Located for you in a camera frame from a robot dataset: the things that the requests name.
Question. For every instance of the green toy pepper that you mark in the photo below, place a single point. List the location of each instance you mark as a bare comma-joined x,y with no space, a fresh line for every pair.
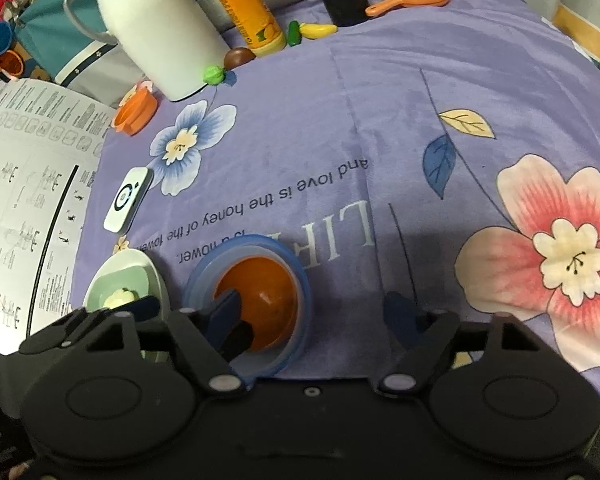
294,33

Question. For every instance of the white thermos jug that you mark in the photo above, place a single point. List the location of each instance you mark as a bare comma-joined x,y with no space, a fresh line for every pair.
155,25

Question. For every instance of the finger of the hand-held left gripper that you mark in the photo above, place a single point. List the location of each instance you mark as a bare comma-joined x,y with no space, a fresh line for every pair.
142,306

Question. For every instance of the small green toy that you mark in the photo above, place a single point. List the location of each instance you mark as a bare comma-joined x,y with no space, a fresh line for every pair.
214,74

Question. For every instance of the orange bottle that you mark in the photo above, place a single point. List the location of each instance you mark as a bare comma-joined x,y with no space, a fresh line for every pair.
245,5

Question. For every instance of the white and yellow cloth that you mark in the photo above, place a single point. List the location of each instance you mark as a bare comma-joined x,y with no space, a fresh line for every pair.
570,5

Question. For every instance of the white instruction sheet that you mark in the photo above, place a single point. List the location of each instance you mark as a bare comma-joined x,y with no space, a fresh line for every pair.
25,185

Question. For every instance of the orange plastic bowl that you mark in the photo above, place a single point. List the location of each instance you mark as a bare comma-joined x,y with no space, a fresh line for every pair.
265,280

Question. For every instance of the yellow scalloped plate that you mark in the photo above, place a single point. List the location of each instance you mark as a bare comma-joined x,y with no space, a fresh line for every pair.
120,297

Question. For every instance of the teal cloth bag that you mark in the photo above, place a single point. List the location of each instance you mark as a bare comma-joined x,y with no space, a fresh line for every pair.
50,45

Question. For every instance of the yellow toy banana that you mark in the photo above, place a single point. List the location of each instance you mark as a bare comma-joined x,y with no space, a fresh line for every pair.
317,30

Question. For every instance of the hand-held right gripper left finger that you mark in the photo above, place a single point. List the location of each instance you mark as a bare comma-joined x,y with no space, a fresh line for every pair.
225,312

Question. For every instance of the white pocket router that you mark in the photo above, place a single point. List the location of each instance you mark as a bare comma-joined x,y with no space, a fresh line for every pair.
127,200

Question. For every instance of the white round plate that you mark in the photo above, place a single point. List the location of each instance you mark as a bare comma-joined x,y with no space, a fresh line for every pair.
130,259

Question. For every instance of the purple floral printed blanket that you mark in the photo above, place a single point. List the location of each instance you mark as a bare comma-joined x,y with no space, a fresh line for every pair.
380,110

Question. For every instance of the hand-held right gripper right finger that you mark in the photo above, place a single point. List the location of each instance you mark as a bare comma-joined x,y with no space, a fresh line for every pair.
397,310

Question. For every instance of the green square plate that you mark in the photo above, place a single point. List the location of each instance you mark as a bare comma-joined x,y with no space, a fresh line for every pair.
110,280

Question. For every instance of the blue translucent bowl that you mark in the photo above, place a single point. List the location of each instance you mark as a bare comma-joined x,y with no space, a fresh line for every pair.
291,260

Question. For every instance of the red plastic toy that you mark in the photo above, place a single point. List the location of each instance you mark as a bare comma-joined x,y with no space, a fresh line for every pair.
2,66

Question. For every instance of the orange plastic cup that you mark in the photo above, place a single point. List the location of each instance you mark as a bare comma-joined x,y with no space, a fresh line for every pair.
137,110

